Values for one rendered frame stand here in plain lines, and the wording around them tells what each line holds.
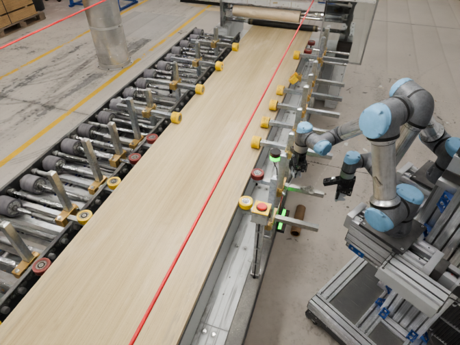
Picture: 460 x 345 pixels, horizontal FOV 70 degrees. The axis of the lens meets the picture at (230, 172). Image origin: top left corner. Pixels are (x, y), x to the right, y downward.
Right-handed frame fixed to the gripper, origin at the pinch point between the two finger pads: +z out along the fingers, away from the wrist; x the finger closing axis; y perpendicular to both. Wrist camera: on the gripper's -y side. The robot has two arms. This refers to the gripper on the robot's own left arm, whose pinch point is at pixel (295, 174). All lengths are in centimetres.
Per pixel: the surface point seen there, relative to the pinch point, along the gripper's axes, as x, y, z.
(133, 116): -102, -59, -2
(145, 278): -76, 56, 11
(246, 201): -27.5, 10.3, 10.0
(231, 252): -36, 24, 39
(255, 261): -25, 45, 15
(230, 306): -38, 56, 39
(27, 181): -162, -15, 16
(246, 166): -26.1, -20.0, 10.6
